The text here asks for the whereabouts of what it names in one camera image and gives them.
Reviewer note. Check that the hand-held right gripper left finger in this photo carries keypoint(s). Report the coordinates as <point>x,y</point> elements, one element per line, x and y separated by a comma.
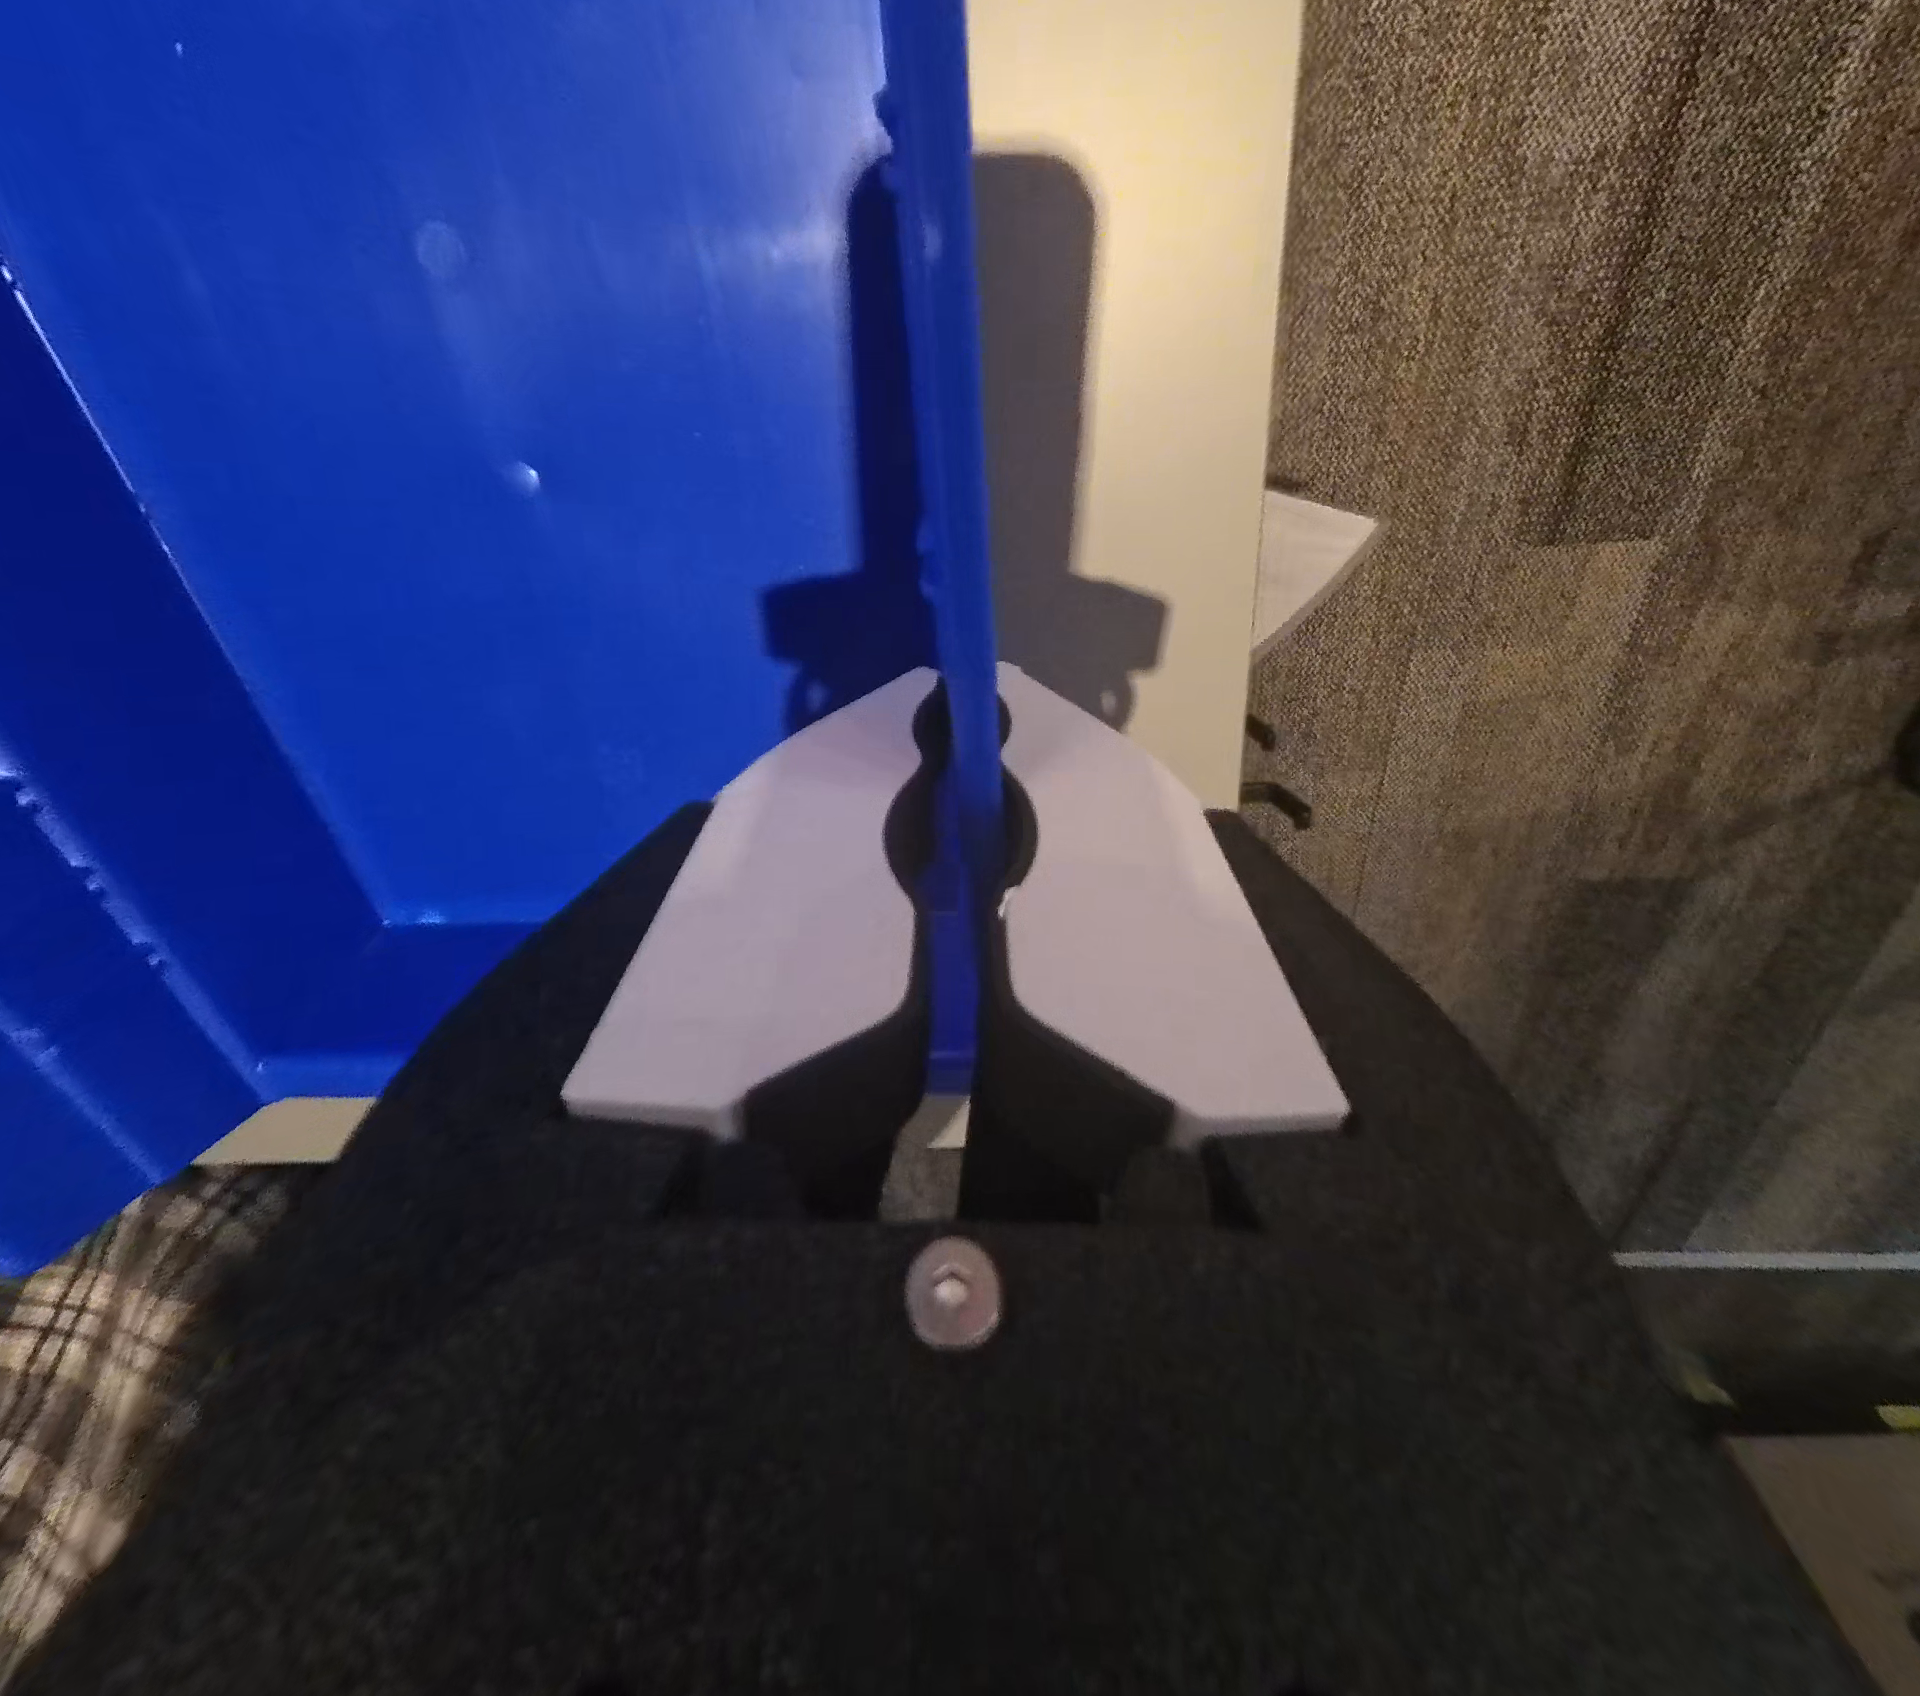
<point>751,946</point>

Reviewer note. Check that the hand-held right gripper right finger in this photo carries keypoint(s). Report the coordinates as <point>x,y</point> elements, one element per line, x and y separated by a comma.
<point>1171,960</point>

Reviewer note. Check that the blue plastic bin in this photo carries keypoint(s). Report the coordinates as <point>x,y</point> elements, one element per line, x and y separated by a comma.
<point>450,376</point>

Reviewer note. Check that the white table foot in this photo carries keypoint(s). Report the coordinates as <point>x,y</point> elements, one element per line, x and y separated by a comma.
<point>1305,557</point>

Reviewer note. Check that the person's plaid shirt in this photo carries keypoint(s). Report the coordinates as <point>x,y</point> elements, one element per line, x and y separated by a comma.
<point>88,1395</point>

